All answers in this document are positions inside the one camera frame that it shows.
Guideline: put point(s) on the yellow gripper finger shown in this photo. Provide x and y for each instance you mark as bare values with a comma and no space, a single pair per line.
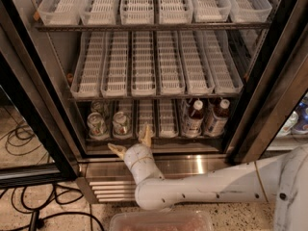
119,150
145,135

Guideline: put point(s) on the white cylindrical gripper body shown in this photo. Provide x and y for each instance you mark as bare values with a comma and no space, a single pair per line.
137,154

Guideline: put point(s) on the green 7up can front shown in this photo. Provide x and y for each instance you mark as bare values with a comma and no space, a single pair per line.
121,124

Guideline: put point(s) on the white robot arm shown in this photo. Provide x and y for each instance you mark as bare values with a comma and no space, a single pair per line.
282,179

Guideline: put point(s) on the stainless fridge base grille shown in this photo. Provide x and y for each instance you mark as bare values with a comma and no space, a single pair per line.
103,181

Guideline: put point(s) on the green soda can left front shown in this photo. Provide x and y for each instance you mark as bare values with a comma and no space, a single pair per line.
97,126

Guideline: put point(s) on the green soda can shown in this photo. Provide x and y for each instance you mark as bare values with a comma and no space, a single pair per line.
97,126
101,107

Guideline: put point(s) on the green soda can left rear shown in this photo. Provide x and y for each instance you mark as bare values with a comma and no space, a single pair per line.
101,107

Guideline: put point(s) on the open glass fridge door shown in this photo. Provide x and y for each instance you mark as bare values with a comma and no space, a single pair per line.
32,75

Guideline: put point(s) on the blue can behind right door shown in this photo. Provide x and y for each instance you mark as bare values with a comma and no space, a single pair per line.
301,127

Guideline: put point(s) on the clear plastic tray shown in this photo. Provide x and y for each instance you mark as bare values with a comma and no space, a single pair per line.
197,74
137,11
211,10
175,11
143,80
98,12
114,79
167,119
145,116
250,10
169,63
59,12
126,107
88,69
225,74

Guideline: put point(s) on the brown tea bottle left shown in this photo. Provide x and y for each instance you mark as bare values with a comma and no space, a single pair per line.
193,119

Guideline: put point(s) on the brown tea bottle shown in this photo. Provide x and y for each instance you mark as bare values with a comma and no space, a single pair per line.
217,118
193,119

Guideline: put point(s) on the clear plastic bin on floor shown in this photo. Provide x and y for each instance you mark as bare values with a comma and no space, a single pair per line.
162,221

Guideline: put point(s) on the brown tea bottle right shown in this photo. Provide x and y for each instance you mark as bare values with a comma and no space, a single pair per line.
217,118

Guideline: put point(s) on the middle wire shelf rail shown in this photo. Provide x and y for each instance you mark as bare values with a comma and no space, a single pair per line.
153,97

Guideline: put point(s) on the wire shelf rail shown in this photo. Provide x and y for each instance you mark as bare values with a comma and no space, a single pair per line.
153,27
153,97

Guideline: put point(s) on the top wire shelf rail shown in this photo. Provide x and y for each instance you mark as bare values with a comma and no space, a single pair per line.
153,27

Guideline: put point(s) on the right fridge door frame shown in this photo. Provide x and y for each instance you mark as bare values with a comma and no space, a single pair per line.
274,85

